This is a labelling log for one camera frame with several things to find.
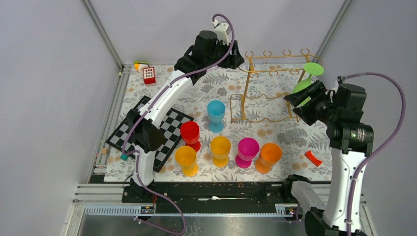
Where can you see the yellow plastic wine glass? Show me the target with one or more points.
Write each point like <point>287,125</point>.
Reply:
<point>186,158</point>

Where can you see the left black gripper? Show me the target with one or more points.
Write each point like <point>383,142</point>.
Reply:
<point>233,60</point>

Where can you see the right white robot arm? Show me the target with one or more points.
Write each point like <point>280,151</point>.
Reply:
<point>351,142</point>

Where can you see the magenta plastic wine glass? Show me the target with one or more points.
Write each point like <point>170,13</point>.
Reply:
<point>248,148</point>

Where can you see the red curved piece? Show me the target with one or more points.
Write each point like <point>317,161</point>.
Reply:
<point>310,156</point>

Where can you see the red toy block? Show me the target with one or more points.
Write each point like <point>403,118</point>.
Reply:
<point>149,75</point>

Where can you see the red plastic wine glass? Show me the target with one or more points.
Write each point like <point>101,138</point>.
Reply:
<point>190,133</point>

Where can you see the small teal block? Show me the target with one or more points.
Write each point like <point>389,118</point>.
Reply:
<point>124,157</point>

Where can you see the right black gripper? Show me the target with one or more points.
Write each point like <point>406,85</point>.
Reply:
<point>316,90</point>

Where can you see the amber plastic wine glass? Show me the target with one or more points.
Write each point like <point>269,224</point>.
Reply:
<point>220,148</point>

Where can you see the gold wire glass rack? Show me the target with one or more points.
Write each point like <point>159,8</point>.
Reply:
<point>252,71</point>

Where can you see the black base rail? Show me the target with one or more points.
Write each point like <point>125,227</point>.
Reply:
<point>211,197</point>

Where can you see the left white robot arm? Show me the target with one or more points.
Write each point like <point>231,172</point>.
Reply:
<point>211,48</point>

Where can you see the orange plastic wine glass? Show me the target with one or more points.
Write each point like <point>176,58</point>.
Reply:
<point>270,154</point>

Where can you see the small colourful toy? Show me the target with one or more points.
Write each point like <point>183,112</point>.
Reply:
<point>140,65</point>

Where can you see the green plastic wine glass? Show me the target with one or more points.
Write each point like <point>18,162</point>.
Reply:
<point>308,81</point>

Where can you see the blue plastic wine glass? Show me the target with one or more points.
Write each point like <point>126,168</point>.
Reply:
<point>216,112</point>

